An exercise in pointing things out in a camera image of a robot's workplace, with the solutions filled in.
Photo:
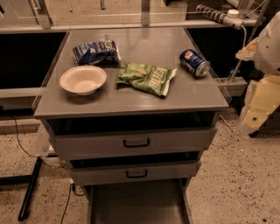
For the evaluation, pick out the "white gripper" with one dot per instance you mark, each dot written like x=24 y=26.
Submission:
x=269 y=49

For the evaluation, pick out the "green jalapeno chip bag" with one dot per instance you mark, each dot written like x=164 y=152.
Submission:
x=148 y=78

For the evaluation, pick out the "grey drawer cabinet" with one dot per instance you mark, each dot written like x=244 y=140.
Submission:
x=116 y=108

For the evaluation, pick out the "blue chip bag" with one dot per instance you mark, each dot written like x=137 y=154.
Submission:
x=96 y=52

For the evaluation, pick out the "bottom open grey drawer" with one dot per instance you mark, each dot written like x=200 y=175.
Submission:
x=147 y=202

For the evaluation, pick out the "top grey drawer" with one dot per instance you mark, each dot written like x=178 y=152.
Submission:
x=112 y=145

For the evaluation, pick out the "middle grey drawer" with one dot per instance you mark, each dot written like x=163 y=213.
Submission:
x=134 y=172

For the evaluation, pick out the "blue soda can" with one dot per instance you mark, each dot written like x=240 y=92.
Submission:
x=194 y=63

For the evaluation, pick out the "white power strip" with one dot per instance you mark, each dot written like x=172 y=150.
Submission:
x=229 y=18

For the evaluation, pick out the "white paper bowl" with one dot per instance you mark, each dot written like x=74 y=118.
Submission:
x=83 y=80

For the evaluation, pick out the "black metal table leg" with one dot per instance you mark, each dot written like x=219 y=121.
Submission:
x=31 y=181

